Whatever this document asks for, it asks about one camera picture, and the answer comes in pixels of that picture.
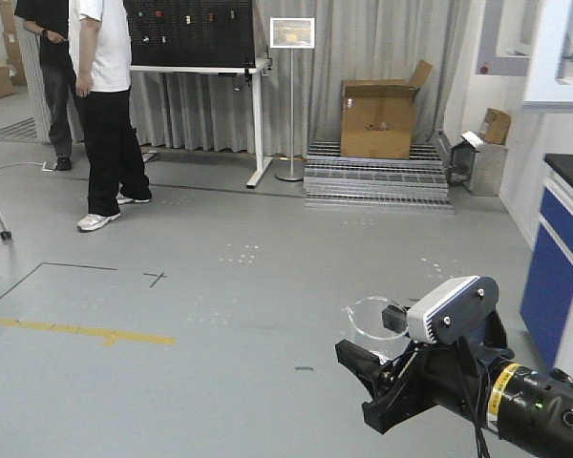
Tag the grey curtain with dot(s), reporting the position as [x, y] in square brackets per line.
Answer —
[354, 40]

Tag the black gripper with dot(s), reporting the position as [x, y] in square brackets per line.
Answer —
[457, 376]

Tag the person in black shirt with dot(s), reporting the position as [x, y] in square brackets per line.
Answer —
[49, 21]

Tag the stacked cardboard boxes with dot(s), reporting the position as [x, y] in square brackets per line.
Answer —
[10, 46]

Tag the stacked metal floor grates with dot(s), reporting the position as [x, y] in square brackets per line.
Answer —
[416, 184]

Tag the sign stand with picture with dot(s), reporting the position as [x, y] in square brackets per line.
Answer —
[292, 33]

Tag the black pegboard panel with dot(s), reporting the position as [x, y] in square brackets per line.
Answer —
[181, 33]

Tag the blue lab cabinet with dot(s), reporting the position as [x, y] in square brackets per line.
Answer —
[547, 302]

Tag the white standing desk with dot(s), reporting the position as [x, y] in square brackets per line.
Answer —
[252, 75]

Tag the white wall cabinet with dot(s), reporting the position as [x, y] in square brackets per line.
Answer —
[525, 56]

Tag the open cardboard box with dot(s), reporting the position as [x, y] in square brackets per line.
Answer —
[378, 116]

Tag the small cardboard box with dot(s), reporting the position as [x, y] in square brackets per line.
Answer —
[495, 126]

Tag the grey metal box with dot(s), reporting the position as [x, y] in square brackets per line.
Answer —
[462, 158]

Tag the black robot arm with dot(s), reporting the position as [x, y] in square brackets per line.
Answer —
[526, 408]

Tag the person in white shirt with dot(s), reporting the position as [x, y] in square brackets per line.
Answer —
[100, 49]

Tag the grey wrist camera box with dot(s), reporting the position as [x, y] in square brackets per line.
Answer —
[452, 310]

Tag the clear glass beaker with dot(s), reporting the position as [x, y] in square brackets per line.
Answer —
[379, 325]

